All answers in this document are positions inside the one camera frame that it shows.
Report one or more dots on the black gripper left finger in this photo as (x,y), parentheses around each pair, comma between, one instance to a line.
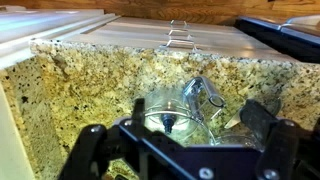
(88,150)

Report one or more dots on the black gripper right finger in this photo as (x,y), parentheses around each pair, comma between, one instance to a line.
(283,146)

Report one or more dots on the clear food processor bowl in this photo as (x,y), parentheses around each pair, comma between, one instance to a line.
(156,106)

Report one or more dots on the stainless steel gas stove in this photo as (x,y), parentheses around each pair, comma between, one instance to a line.
(266,36)

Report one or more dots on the base cabinet with drawers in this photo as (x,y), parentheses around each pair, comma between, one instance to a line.
(133,33)

